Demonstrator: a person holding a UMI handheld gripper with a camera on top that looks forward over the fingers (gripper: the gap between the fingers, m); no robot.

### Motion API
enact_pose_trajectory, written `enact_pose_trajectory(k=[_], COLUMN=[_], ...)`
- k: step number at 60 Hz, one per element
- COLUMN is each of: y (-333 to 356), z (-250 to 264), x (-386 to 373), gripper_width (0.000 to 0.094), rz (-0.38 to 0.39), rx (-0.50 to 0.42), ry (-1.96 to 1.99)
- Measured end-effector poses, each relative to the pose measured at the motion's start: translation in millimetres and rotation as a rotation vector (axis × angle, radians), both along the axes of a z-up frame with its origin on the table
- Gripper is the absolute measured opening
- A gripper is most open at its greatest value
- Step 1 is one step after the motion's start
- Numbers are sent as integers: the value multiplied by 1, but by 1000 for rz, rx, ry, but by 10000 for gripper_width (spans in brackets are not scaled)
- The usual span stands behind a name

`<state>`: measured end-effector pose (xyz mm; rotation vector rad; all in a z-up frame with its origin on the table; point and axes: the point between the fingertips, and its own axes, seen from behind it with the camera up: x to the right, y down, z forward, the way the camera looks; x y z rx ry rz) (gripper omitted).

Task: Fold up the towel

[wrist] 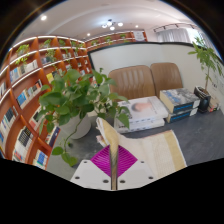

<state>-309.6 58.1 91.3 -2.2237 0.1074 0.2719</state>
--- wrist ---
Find pothos plant in white pot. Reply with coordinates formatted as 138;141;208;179
34;68;131;168

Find multi-bulb ceiling lamp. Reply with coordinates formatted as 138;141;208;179
100;18;125;32

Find white face-print book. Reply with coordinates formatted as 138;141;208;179
118;95;169;124

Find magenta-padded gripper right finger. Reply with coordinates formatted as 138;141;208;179
116;144;156;191

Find cream yellow-striped towel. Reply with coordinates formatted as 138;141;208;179
95;116;188;191

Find tall plant in black pot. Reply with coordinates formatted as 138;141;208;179
187;36;224;113

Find brown leather chair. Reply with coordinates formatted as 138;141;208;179
149;61;184;93
108;64;157;101

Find stack of small books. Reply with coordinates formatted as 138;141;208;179
208;99;221;113

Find black track light rail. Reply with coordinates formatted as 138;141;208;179
153;22;198;34

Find white framed shelf sign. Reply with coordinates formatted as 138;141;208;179
134;30;146;42

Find recessed ceiling lights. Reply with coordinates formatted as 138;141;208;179
39;13;140;38

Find orange wooden bookshelf unit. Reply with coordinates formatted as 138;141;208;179
0;29;148;171

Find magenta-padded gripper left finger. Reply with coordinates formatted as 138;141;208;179
69;144;113;192

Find thick blue-spine book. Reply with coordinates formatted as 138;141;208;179
165;107;199;124
159;87;201;114

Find white thick book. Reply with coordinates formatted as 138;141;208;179
114;118;166;134

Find white curtains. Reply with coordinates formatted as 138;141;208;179
156;27;208;44

